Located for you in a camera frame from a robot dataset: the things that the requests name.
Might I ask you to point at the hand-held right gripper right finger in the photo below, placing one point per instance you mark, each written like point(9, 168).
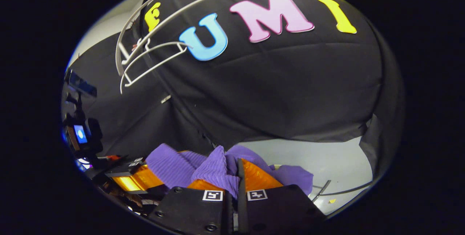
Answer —
point(279, 209)

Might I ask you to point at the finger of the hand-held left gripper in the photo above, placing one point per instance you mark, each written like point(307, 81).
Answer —
point(137, 159)
point(138, 180)

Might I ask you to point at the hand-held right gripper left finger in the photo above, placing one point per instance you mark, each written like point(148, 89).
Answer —
point(192, 209)

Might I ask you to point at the purple ribbed jacket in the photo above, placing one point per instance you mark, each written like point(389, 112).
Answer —
point(214, 169)

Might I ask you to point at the white plastic clothes hanger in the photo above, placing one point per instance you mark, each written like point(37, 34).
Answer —
point(128, 81)
point(118, 60)

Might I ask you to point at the small metal clip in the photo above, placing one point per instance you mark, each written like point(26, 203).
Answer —
point(165, 98)

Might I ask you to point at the curved metal bar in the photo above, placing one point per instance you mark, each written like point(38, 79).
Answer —
point(345, 190)

